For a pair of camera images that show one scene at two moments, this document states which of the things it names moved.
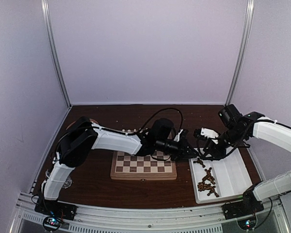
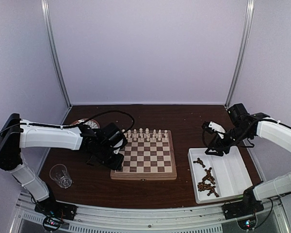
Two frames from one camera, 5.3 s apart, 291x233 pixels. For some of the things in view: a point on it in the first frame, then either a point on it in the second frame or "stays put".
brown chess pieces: x=200 y=161 stays put
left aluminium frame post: x=49 y=28 stays put
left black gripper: x=182 y=154 → x=116 y=164
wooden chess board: x=158 y=166 stays put
